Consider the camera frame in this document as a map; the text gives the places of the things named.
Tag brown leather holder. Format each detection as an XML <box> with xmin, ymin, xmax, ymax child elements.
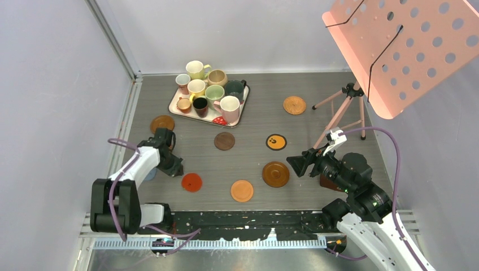
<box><xmin>319</xmin><ymin>174</ymin><xmax>343</xmax><ymax>192</ymax></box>

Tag yellow mug middle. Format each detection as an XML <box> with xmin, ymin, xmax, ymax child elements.
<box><xmin>187</xmin><ymin>79</ymin><xmax>207</xmax><ymax>103</ymax></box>

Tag orange black smiley coaster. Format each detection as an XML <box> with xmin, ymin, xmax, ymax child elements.
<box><xmin>265</xmin><ymin>134</ymin><xmax>288</xmax><ymax>151</ymax></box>

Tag dark walnut round coaster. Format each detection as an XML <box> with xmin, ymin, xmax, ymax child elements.
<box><xmin>214</xmin><ymin>132</ymin><xmax>236</xmax><ymax>151</ymax></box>

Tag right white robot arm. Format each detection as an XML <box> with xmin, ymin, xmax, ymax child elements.
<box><xmin>286</xmin><ymin>148</ymin><xmax>434</xmax><ymax>270</ymax></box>

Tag yellow mug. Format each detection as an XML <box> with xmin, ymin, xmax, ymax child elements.
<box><xmin>185</xmin><ymin>60</ymin><xmax>211</xmax><ymax>80</ymax></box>
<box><xmin>187</xmin><ymin>79</ymin><xmax>207</xmax><ymax>103</ymax></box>

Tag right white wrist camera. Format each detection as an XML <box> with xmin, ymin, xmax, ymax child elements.
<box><xmin>322</xmin><ymin>127</ymin><xmax>347</xmax><ymax>156</ymax></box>

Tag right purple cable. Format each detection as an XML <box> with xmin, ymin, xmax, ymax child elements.
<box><xmin>325</xmin><ymin>126</ymin><xmax>429</xmax><ymax>271</ymax></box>

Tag beige brown cup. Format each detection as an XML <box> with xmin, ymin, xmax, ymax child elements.
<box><xmin>206</xmin><ymin>69</ymin><xmax>228</xmax><ymax>86</ymax></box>

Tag pink white mug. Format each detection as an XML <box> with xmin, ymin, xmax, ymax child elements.
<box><xmin>213</xmin><ymin>95</ymin><xmax>241</xmax><ymax>124</ymax></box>

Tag dark brown ridged coaster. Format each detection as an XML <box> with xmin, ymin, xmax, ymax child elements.
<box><xmin>262</xmin><ymin>161</ymin><xmax>290</xmax><ymax>188</ymax></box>

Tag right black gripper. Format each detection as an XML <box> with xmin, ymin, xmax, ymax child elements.
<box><xmin>285</xmin><ymin>142</ymin><xmax>353</xmax><ymax>193</ymax></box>

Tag dark green mug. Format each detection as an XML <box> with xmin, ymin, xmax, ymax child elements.
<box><xmin>224</xmin><ymin>80</ymin><xmax>247</xmax><ymax>103</ymax></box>

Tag light orange round coaster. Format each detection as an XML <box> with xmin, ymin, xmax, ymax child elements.
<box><xmin>230</xmin><ymin>180</ymin><xmax>254</xmax><ymax>203</ymax></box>

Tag blue round coaster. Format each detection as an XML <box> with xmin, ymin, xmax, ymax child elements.
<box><xmin>144</xmin><ymin>168</ymin><xmax>158</xmax><ymax>181</ymax></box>

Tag pink perforated music stand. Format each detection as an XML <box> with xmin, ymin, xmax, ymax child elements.
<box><xmin>322</xmin><ymin>1</ymin><xmax>478</xmax><ymax>119</ymax></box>

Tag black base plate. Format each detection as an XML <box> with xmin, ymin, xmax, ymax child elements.
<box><xmin>154</xmin><ymin>208</ymin><xmax>346</xmax><ymax>241</ymax></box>

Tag light green cup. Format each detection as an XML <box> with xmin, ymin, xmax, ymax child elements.
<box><xmin>205</xmin><ymin>85</ymin><xmax>225</xmax><ymax>110</ymax></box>

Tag cream serving tray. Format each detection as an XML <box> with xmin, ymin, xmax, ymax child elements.
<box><xmin>168</xmin><ymin>85</ymin><xmax>250</xmax><ymax>128</ymax></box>

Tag small orange cup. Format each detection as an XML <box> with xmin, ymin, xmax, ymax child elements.
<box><xmin>176</xmin><ymin>97</ymin><xmax>191</xmax><ymax>114</ymax></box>

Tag pink tripod legs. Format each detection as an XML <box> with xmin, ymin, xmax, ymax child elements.
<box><xmin>312</xmin><ymin>81</ymin><xmax>365</xmax><ymax>148</ymax></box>

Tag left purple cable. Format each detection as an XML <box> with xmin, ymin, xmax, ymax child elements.
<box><xmin>107</xmin><ymin>138</ymin><xmax>202</xmax><ymax>255</ymax></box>

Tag dark maroon cup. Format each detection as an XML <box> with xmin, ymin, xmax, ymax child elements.
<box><xmin>192</xmin><ymin>97</ymin><xmax>208</xmax><ymax>118</ymax></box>

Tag red apple smiley coaster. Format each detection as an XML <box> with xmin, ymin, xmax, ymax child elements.
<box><xmin>181</xmin><ymin>173</ymin><xmax>203</xmax><ymax>193</ymax></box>

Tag small pink white cup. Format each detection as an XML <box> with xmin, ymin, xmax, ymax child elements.
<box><xmin>175</xmin><ymin>73</ymin><xmax>191</xmax><ymax>95</ymax></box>

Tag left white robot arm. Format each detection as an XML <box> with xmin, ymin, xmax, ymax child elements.
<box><xmin>90</xmin><ymin>128</ymin><xmax>184</xmax><ymax>239</ymax></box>

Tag purple cable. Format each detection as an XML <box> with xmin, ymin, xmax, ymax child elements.
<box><xmin>107</xmin><ymin>138</ymin><xmax>202</xmax><ymax>255</ymax></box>
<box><xmin>325</xmin><ymin>126</ymin><xmax>429</xmax><ymax>271</ymax></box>

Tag yellow mug back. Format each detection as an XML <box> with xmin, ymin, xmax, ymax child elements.
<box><xmin>185</xmin><ymin>60</ymin><xmax>211</xmax><ymax>80</ymax></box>

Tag woven rattan coaster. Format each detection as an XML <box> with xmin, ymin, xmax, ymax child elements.
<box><xmin>283</xmin><ymin>96</ymin><xmax>307</xmax><ymax>115</ymax></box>

